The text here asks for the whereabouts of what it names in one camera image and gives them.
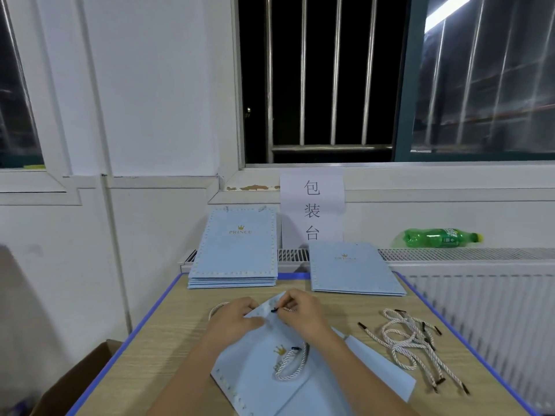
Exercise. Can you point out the person's right hand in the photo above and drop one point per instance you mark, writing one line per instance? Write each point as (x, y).
(305, 316)

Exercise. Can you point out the person's left hand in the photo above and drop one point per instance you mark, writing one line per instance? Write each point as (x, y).
(232, 323)

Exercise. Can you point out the stack of finished blue bags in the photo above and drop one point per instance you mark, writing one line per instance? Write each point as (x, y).
(232, 281)

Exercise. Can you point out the stack of blue paper bags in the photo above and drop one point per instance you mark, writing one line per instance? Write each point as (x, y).
(355, 266)

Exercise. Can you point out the person's left forearm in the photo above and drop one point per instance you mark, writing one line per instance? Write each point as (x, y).
(186, 385)

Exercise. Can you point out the person's right forearm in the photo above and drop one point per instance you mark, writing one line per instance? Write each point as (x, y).
(364, 385)

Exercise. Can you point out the blue-edged wooden desk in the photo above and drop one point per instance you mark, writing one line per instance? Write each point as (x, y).
(156, 342)

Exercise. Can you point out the white paper sign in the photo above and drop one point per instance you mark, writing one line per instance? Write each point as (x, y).
(312, 208)

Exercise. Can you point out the green plastic bottle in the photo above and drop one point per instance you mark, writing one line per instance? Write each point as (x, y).
(440, 238)

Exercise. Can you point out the brown cardboard box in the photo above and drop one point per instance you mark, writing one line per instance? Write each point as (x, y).
(74, 381)

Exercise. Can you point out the metal window grille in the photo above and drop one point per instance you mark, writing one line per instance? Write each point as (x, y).
(329, 147)

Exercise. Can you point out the white radiator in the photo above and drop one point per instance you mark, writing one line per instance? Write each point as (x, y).
(494, 325)

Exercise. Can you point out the white framed window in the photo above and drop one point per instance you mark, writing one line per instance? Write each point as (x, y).
(35, 182)

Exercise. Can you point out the teal framed sliding window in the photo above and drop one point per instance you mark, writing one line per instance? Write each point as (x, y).
(486, 73)

